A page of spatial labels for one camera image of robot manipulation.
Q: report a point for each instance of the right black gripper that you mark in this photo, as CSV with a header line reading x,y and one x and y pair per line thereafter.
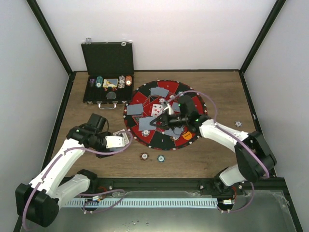
x,y
165,119

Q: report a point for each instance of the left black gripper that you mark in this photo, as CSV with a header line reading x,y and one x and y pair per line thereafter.
x,y
101,156

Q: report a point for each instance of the face up hearts card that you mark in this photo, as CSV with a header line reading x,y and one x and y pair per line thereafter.
x,y
156,110

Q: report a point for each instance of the dealt card bottom seat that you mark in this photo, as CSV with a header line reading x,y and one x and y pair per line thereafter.
x,y
175,132

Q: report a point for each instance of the dealt card seat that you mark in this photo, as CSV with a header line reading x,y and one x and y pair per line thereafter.
x,y
144,124
175,132

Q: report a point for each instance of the dealt card top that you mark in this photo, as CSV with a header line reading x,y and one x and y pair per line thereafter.
x,y
159,91
152,91

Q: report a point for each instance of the dealt blue playing card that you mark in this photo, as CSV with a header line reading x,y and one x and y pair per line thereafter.
x,y
135,109

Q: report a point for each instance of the teal poker chip stack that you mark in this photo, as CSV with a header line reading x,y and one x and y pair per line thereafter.
x,y
161,158

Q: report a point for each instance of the red poker chip stack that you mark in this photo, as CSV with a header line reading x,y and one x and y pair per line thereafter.
x,y
144,156

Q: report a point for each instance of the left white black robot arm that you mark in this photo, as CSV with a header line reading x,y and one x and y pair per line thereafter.
x,y
41,199

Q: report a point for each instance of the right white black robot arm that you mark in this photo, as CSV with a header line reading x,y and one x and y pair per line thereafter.
x,y
253,155

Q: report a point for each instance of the round red black poker mat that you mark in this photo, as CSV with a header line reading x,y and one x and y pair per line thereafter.
x,y
157,139

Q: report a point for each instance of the orange dealer button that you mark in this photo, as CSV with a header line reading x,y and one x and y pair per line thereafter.
x,y
187,135

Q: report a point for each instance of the white card box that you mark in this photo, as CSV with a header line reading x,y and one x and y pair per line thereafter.
x,y
122,133

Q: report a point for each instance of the orange chips in case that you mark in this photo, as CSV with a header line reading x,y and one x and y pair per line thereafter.
x,y
128,80

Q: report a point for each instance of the black round button in case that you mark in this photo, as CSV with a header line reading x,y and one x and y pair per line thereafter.
x,y
111,95

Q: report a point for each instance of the card deck in case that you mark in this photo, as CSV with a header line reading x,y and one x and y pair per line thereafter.
x,y
110,82

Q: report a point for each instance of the teal chips in case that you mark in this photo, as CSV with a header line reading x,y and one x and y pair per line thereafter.
x,y
99,81

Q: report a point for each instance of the lone blue white chip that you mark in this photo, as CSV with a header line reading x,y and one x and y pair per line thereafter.
x,y
238,123

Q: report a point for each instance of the purple chips in case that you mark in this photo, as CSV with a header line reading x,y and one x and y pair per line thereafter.
x,y
92,82

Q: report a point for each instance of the black poker chip case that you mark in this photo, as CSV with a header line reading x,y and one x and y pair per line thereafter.
x,y
109,60

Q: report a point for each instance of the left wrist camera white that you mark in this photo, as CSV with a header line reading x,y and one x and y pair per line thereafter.
x,y
115,141

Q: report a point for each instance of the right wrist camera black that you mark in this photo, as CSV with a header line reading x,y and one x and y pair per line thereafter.
x,y
186,105

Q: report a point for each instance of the light blue slotted cable duct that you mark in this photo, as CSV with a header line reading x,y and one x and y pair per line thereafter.
x,y
146,203

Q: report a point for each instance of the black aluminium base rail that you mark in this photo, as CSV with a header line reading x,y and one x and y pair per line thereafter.
x,y
205,186

